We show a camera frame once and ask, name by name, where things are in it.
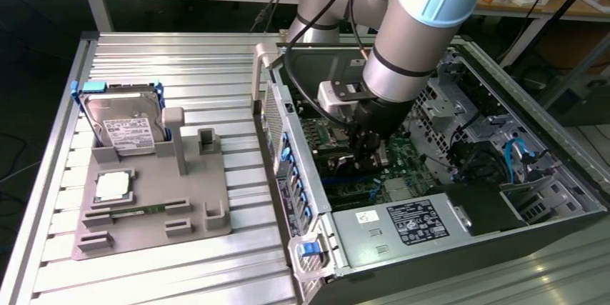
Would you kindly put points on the black open PC case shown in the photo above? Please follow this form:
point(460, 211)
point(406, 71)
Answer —
point(524, 248)

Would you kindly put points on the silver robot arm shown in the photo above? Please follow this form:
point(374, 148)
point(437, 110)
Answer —
point(410, 33)

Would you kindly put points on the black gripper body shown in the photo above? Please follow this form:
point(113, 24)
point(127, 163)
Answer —
point(381, 119)

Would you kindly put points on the silver CPU chip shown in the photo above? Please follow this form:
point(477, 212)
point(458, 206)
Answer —
point(114, 187)

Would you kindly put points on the silver chipset heat sink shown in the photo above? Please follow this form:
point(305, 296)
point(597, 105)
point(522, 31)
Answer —
point(398, 190)

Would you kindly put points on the silver hard disk drive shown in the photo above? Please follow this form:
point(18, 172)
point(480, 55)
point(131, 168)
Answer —
point(119, 119)
point(95, 88)

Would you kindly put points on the grey power supply unit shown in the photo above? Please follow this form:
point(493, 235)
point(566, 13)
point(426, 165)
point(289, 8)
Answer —
point(381, 240)

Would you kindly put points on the metal disk bay cage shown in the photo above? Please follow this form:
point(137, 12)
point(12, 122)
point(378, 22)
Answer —
point(444, 112)

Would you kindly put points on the CPU socket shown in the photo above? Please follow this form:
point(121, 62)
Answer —
point(331, 135)

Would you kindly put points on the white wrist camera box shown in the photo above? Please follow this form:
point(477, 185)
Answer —
point(334, 99)

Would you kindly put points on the blue case latch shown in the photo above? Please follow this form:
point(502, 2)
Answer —
point(306, 249)

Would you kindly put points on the green RAM stick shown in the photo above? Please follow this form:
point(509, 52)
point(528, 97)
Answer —
point(138, 210)

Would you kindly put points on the green motherboard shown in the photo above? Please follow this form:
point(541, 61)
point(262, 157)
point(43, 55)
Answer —
point(410, 162)

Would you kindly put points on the grey parts rack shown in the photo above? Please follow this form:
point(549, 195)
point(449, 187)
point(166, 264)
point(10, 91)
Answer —
point(153, 219)

